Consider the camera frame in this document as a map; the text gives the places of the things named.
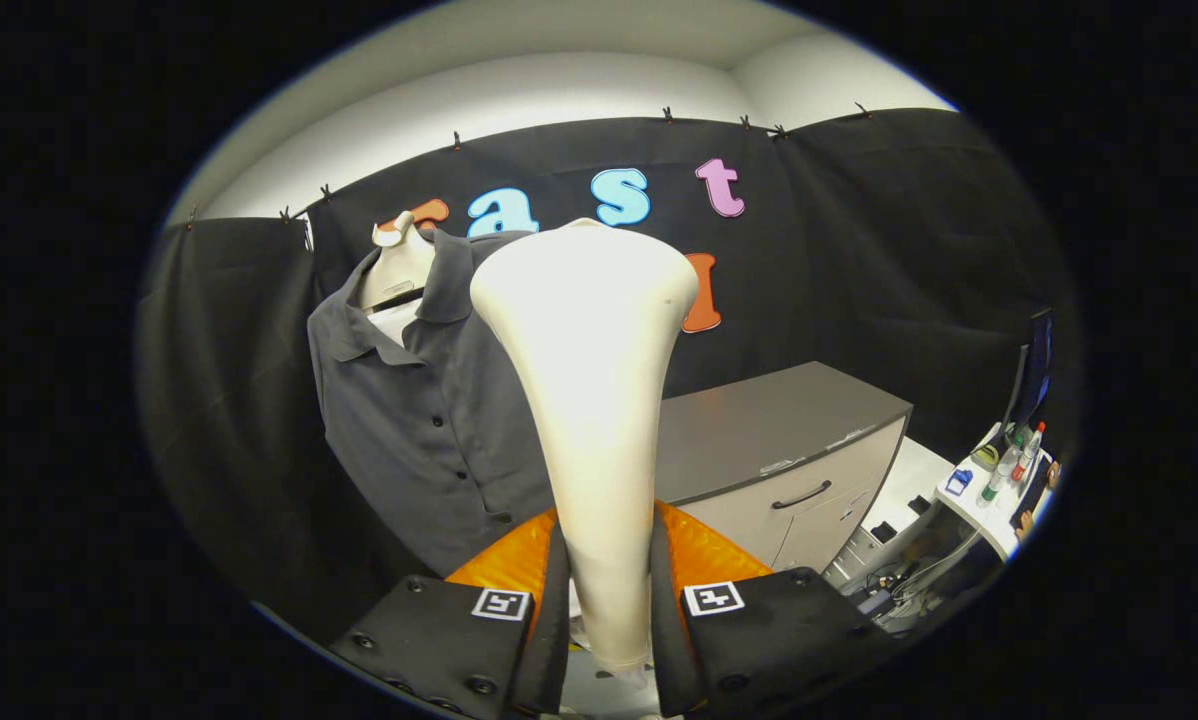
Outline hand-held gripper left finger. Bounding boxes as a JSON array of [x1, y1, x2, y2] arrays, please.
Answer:
[[327, 505, 572, 720]]

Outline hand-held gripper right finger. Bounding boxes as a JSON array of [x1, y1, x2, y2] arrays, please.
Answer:
[[647, 497, 897, 719]]

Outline grey button shirt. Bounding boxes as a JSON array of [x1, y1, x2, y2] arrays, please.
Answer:
[[307, 228, 560, 579]]

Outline white garment steamer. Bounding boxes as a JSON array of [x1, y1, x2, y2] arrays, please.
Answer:
[[469, 218, 700, 673]]

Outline grey cabinet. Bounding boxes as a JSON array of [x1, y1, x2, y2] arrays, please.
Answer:
[[654, 362, 960, 591]]

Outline white desk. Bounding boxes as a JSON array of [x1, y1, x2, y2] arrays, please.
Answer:
[[934, 420, 1060, 561]]

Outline green cap clear bottle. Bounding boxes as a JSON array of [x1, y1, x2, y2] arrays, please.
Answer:
[[979, 455, 1015, 506]]

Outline black keyboard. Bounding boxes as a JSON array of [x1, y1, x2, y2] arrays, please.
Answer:
[[1014, 455, 1055, 526]]

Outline red cap clear bottle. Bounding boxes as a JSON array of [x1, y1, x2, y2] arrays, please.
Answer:
[[1011, 420, 1047, 483]]

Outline black computer monitor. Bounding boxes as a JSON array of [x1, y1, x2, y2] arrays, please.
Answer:
[[1004, 308, 1055, 441]]

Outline white mannequin torso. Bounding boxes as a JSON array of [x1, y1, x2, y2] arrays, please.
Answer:
[[359, 210, 438, 346]]

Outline black backdrop cloth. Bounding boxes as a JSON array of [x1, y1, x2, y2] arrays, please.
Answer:
[[137, 105, 1080, 641]]

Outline black floor cables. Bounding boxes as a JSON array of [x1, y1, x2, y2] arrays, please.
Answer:
[[854, 560, 960, 626]]

